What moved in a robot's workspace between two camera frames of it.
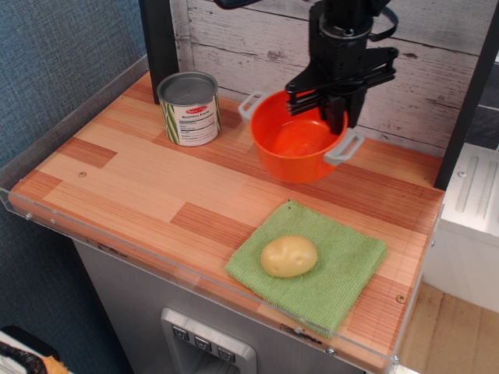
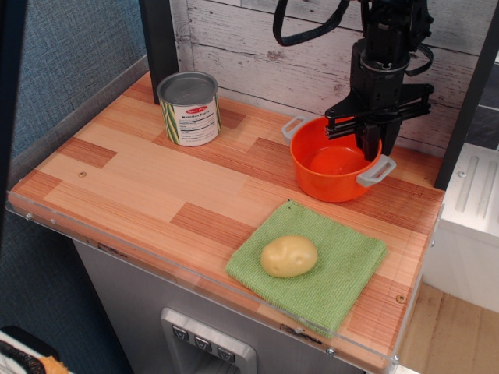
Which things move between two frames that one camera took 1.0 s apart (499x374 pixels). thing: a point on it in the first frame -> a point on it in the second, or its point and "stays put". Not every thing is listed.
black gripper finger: (355, 103) -> (389, 132)
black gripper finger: (332, 112) -> (368, 138)
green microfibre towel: (325, 297) stays put
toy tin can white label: (191, 104) stays put
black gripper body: (340, 62) -> (377, 94)
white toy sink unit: (464, 258) stays put
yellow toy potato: (289, 255) stays put
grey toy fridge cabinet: (163, 326) stays put
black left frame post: (160, 40) stays put
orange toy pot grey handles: (293, 148) -> (331, 169)
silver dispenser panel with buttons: (196, 346) stays put
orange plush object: (53, 366) stays put
